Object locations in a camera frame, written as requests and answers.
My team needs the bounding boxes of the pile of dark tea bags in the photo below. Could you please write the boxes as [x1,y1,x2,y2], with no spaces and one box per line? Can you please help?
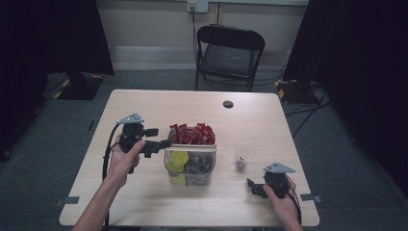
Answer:
[184,153,216,174]

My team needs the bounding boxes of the black folding chair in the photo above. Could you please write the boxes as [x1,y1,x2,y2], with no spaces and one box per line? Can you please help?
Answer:
[194,23,267,92]

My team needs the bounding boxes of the clear divided storage box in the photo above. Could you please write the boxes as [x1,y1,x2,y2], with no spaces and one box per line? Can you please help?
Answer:
[163,126,218,188]

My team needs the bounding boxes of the pile of red packets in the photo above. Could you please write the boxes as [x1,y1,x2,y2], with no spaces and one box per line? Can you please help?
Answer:
[168,122,217,146]

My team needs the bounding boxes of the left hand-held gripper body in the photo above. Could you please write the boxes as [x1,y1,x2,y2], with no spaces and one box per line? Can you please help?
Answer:
[115,113,148,154]

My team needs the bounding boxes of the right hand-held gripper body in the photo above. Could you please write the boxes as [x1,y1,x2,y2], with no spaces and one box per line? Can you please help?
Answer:
[262,162,296,200]

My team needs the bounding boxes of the black curtain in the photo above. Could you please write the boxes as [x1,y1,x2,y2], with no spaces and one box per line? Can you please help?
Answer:
[0,0,115,162]
[283,0,408,195]

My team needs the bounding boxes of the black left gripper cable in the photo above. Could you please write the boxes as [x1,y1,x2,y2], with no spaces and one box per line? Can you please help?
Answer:
[101,123,123,231]

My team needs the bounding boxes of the yellow lemon slice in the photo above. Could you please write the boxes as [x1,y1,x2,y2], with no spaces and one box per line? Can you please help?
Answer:
[166,161,185,174]
[170,150,190,167]
[170,173,188,187]

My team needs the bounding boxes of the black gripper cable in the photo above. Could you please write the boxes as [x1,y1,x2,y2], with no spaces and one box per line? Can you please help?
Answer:
[287,192,303,226]
[101,123,123,231]

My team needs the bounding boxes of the black yellow-taped stand base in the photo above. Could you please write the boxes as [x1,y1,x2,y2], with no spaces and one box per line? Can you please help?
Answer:
[274,78,319,105]

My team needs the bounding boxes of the person's right hand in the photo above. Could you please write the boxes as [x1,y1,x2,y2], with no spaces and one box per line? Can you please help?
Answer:
[262,175,301,223]

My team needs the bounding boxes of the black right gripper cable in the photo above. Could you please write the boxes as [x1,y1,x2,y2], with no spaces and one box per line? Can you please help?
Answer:
[287,192,303,226]

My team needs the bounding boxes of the person's left hand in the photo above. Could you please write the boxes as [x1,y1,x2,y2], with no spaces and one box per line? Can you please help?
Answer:
[108,134,147,190]

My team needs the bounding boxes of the black wall cable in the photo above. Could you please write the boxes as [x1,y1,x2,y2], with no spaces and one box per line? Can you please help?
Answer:
[191,6,198,63]

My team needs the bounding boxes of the black floor cables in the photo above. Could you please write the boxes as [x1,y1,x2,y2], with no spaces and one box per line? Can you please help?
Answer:
[284,89,333,140]

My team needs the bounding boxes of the white wall socket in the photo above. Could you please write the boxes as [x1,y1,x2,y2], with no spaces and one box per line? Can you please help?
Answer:
[187,0,210,14]

